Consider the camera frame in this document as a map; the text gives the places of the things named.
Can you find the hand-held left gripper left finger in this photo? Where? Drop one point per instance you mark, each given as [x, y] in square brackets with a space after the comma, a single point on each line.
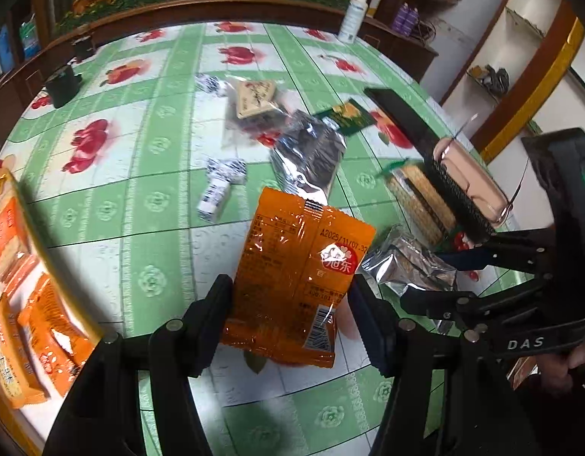
[211, 327]

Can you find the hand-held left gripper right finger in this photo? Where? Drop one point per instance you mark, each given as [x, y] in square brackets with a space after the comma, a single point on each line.
[375, 332]

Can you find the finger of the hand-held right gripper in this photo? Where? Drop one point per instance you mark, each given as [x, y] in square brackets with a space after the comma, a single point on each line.
[430, 301]
[468, 259]

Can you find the clear cracker packet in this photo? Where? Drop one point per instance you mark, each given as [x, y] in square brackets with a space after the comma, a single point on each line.
[423, 204]

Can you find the orange snack packet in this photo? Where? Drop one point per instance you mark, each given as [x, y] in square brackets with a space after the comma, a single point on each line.
[12, 242]
[9, 361]
[54, 337]
[292, 270]

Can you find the yellow cardboard box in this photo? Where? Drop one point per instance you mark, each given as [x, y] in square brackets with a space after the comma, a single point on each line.
[59, 304]

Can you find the dark green cracker packet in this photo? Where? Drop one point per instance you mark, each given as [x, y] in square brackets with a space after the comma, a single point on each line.
[347, 116]

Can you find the dark silver foil packet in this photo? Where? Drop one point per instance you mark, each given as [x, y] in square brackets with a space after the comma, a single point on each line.
[311, 152]

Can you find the clear bag beige label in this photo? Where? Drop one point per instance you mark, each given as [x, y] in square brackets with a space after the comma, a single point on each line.
[256, 99]

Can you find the person's right hand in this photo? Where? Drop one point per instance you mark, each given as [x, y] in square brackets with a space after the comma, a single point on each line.
[582, 375]

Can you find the blue white wrapped candy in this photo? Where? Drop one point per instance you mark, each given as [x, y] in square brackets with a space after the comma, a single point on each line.
[214, 199]
[211, 84]
[228, 169]

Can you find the green fruit print tablecloth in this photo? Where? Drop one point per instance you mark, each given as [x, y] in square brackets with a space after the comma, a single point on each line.
[154, 209]

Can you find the dark grey tool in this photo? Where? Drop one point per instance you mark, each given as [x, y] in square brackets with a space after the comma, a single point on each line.
[496, 78]

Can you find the dark wooden cabinet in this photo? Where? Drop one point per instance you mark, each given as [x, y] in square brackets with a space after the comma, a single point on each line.
[401, 52]

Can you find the purple spray can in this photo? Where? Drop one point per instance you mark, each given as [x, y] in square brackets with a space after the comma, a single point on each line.
[400, 18]
[412, 21]

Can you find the white spray bottle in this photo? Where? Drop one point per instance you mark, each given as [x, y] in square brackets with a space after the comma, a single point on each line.
[351, 14]

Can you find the black cup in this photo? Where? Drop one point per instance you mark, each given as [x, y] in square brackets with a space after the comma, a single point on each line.
[63, 86]

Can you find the small black box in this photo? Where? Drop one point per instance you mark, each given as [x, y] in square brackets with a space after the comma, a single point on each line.
[83, 48]

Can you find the teal package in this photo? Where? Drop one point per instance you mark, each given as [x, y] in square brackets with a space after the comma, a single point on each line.
[30, 35]

